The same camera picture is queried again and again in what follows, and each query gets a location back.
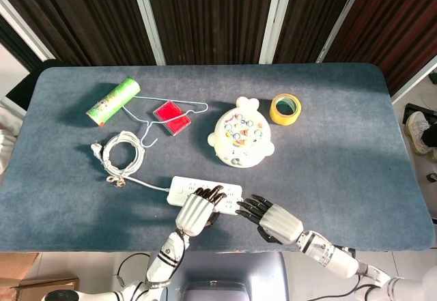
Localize yellow tape roll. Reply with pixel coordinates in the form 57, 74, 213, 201
269, 92, 302, 126

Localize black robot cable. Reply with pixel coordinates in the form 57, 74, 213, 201
115, 253, 152, 287

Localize blue-grey table cloth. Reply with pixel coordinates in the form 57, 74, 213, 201
0, 62, 436, 253

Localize red ink pad box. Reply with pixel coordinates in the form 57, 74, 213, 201
152, 100, 192, 137

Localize gold twist tie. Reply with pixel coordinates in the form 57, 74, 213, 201
106, 175, 127, 188

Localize white cable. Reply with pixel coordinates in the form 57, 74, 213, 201
90, 130, 170, 192

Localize grey robot torso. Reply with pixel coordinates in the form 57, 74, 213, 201
177, 251, 291, 301

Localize white sneaker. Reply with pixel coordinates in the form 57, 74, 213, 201
405, 111, 432, 155

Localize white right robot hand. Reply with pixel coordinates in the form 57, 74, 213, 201
235, 195, 304, 245

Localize black trouser leg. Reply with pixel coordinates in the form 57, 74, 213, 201
420, 123, 437, 160

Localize white power strip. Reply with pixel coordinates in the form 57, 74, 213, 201
166, 175, 245, 216

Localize brown cardboard box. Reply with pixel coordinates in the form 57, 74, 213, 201
10, 276, 81, 301

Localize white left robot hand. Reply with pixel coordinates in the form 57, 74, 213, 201
175, 184, 227, 238

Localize green printed cylinder roll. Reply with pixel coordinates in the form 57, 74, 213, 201
85, 76, 141, 127

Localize white wire clothes hanger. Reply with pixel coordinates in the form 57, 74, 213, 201
122, 95, 209, 147

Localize dark folding screen white frames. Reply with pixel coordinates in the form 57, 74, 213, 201
0, 0, 437, 96

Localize white fishing toy game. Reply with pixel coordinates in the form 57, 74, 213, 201
207, 96, 276, 169

